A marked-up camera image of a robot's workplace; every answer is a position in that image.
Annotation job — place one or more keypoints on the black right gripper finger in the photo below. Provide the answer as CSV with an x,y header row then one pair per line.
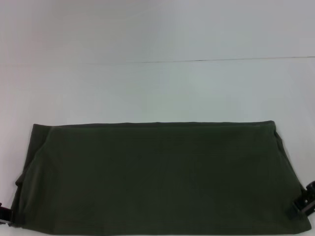
x,y
311,188
300,207

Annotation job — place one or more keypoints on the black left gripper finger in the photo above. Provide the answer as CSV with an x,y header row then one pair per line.
x,y
6,213
4,222

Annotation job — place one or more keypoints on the dark green FREE print t-shirt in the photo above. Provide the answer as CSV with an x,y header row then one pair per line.
x,y
157,177

